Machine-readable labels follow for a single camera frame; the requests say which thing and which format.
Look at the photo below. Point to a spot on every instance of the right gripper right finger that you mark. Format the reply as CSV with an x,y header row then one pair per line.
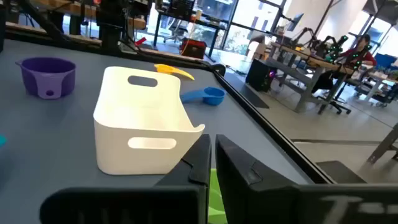
x,y
264,202

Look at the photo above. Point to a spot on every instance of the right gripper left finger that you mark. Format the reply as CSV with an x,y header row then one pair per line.
x,y
174,202

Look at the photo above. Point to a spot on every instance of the green measuring cup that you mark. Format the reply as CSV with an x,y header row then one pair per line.
x,y
215,199

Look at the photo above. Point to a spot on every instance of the blue measuring cup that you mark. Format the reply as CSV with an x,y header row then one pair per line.
x,y
213,95

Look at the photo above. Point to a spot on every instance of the yellow measuring cup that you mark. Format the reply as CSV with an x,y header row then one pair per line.
x,y
168,69

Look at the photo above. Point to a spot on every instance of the purple measuring cup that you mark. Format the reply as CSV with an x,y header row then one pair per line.
x,y
46,77

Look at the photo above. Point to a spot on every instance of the monitor on arm mount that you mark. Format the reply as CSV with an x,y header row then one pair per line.
x,y
294,21

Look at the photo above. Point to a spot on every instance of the white plastic basket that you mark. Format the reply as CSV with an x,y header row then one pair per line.
x,y
133,112

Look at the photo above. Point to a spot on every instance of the black office chair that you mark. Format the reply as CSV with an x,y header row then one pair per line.
x,y
335,104

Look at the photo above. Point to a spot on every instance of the black computer tower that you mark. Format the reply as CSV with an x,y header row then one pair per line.
x,y
259,76

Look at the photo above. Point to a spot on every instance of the wooden top desk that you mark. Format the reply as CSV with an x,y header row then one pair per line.
x,y
308,59

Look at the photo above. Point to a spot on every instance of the red tool box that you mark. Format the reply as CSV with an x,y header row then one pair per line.
x,y
193,48

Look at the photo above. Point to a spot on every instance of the red tag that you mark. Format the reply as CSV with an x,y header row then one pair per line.
x,y
140,41

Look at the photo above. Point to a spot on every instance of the black robot arms green lights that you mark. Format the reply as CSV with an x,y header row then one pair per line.
x,y
332,46

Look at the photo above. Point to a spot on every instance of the person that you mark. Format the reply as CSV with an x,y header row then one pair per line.
x,y
357,54

